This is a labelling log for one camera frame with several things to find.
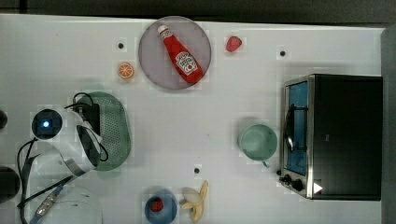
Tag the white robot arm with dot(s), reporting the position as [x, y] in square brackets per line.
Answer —
[64, 147]

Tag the red ketchup bottle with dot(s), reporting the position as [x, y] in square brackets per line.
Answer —
[185, 63]

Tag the grey round plate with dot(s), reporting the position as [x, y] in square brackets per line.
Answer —
[153, 56]

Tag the green mug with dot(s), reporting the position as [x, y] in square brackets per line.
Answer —
[258, 142]

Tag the red strawberry toy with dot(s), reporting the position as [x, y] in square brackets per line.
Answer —
[233, 43]

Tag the orange slice toy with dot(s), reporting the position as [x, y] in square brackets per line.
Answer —
[125, 70]

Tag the peeled banana toy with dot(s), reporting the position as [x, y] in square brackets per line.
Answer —
[194, 201]

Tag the red strawberry in bowl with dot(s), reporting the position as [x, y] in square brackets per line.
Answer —
[156, 205]

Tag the blue bowl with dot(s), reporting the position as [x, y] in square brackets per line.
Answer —
[169, 212]

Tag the black toaster oven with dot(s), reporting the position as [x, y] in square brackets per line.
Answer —
[331, 138]

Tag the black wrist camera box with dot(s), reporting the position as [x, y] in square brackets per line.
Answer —
[91, 113]

